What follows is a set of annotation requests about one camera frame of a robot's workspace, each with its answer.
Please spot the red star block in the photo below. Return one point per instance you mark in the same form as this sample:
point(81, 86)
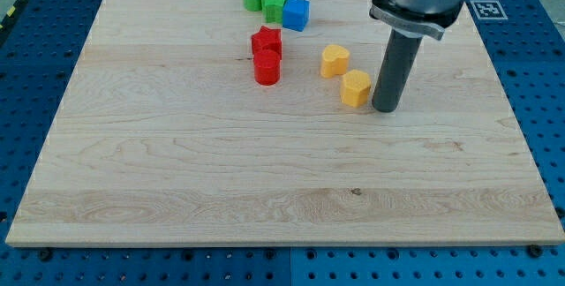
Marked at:
point(267, 38)

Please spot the white fiducial marker tag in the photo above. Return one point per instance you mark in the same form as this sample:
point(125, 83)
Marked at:
point(488, 10)

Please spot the yellow hexagon block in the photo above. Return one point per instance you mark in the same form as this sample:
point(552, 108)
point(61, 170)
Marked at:
point(355, 88)

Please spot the blue cube block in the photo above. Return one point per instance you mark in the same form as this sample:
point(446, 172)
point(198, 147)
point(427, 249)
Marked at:
point(295, 14)

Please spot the green star block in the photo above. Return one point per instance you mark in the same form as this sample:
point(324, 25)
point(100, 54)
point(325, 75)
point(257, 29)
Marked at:
point(273, 10)

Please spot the yellow heart block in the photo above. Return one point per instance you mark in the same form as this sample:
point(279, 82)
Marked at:
point(334, 61)

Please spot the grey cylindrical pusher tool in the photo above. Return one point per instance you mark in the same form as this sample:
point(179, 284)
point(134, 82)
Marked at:
point(395, 69)

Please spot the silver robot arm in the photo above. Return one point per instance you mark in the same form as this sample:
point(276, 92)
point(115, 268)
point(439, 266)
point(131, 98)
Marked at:
point(410, 21)

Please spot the red cylinder block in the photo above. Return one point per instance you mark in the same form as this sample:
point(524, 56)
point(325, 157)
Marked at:
point(266, 64)

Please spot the wooden board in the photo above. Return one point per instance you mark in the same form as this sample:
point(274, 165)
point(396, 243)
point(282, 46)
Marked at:
point(164, 139)

